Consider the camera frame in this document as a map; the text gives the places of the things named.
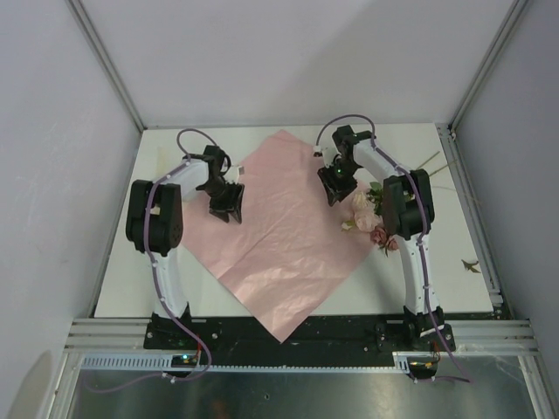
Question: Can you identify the aluminium frame rail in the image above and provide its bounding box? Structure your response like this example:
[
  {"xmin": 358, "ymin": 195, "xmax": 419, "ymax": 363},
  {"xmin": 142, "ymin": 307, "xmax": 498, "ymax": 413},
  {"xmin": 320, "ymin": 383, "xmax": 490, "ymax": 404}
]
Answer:
[{"xmin": 64, "ymin": 317, "xmax": 152, "ymax": 354}]

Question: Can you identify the purple cable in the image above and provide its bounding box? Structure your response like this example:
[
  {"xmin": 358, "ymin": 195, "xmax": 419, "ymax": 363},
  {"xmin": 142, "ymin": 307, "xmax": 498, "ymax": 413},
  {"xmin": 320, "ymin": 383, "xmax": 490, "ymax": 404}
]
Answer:
[
  {"xmin": 82, "ymin": 127, "xmax": 228, "ymax": 394},
  {"xmin": 314, "ymin": 113, "xmax": 475, "ymax": 385}
]

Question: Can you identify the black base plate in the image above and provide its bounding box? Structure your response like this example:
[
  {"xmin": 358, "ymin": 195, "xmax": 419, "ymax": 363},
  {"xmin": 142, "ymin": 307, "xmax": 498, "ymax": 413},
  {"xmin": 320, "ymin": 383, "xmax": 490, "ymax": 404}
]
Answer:
[{"xmin": 143, "ymin": 315, "xmax": 456, "ymax": 368}]

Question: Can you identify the pink wrapping paper sheet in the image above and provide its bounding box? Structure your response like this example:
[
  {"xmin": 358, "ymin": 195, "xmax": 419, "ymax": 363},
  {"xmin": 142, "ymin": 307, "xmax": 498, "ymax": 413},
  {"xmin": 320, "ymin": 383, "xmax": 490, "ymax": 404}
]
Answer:
[{"xmin": 182, "ymin": 130, "xmax": 373, "ymax": 342}]

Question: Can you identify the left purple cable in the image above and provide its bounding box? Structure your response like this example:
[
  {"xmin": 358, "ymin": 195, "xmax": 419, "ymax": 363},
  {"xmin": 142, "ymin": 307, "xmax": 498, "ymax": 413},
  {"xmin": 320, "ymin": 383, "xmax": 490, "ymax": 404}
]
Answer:
[{"xmin": 82, "ymin": 127, "xmax": 228, "ymax": 394}]

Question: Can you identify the light pink rose stem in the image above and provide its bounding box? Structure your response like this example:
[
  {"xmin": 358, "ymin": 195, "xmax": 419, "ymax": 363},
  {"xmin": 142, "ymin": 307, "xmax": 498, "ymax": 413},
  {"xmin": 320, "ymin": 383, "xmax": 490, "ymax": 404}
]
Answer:
[{"xmin": 342, "ymin": 182, "xmax": 383, "ymax": 233}]

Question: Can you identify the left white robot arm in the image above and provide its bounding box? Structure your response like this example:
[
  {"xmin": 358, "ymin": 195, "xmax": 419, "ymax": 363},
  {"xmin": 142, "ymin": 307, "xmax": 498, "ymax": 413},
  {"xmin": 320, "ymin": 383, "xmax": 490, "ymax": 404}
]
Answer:
[{"xmin": 125, "ymin": 146, "xmax": 245, "ymax": 349}]

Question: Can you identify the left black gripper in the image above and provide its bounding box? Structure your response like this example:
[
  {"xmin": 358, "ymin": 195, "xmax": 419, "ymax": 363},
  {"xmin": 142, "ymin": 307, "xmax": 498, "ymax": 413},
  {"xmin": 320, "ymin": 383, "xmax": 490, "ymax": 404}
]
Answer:
[{"xmin": 199, "ymin": 179, "xmax": 244, "ymax": 223}]

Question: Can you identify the small dry leaf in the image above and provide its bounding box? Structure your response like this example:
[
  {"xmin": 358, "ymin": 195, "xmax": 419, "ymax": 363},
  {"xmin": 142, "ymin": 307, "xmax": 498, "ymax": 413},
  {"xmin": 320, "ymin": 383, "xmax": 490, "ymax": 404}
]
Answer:
[{"xmin": 461, "ymin": 259, "xmax": 481, "ymax": 274}]

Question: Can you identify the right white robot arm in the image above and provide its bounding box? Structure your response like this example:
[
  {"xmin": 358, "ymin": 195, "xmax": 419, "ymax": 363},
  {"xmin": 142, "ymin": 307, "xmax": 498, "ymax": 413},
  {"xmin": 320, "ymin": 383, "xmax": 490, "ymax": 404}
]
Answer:
[{"xmin": 314, "ymin": 126, "xmax": 452, "ymax": 351}]

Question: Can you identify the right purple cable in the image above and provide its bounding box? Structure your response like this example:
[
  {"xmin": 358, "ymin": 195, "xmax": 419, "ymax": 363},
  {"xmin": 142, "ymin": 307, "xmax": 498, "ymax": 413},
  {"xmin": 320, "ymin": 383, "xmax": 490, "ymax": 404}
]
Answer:
[{"xmin": 314, "ymin": 113, "xmax": 475, "ymax": 385}]

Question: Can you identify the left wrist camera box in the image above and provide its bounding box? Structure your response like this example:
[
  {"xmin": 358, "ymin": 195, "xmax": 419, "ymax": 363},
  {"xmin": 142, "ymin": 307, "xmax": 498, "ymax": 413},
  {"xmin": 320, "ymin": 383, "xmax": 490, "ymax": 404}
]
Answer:
[{"xmin": 224, "ymin": 165, "xmax": 245, "ymax": 183}]

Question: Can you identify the white cable duct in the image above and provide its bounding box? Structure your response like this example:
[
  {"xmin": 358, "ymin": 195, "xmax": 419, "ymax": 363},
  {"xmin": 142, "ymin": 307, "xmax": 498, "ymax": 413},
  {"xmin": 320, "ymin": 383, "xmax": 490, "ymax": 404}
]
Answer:
[{"xmin": 81, "ymin": 354, "xmax": 410, "ymax": 374}]

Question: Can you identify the dark pink rose stem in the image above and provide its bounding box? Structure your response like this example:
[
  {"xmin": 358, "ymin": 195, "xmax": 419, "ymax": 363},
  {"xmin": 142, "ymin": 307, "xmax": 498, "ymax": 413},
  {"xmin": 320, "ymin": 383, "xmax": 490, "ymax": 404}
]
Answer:
[{"xmin": 370, "ymin": 225, "xmax": 399, "ymax": 256}]

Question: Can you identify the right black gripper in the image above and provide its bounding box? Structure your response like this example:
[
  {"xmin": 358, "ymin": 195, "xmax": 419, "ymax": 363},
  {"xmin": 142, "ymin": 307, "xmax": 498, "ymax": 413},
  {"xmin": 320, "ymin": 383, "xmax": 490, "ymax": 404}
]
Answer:
[{"xmin": 318, "ymin": 160, "xmax": 361, "ymax": 206}]

